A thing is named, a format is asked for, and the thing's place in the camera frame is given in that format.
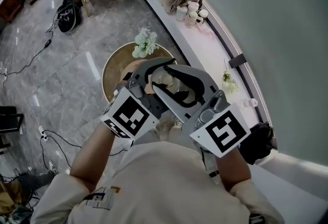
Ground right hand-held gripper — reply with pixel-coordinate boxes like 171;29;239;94
151;64;251;158

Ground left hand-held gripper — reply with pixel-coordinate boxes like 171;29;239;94
101;57;177;139

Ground clear glass vase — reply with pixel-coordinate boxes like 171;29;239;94
150;66;203;106

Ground person's right forearm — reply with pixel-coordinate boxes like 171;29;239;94
216;150;252;192

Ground person's left forearm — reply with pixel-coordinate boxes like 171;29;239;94
69;124;116;192

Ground white flower bunch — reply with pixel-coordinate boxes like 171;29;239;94
132;27;158;59

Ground person's pale shoe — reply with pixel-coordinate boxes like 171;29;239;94
174;116;186;129

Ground round wooden tray table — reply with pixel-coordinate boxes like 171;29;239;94
101;41;178;110

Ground small flower sprig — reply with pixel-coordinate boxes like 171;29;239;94
221;58;239;93

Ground white window ledge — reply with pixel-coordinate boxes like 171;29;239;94
128;0;276;141

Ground black duffel bag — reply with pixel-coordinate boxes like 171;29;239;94
56;0;84;33

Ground person's cream shirt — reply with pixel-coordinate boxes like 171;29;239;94
30;140;285;224

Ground white power strip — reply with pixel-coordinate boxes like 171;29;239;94
38;125;48;142

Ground wooden cabinet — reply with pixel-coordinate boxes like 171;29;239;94
0;0;26;24

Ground black chair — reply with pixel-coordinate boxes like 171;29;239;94
0;106;24;154

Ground black window handle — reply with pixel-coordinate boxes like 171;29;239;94
229;54;247;69

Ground black cable with adapter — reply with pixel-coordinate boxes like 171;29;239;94
0;16;61;76

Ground black power cables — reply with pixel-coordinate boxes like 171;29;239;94
39;129;129;170

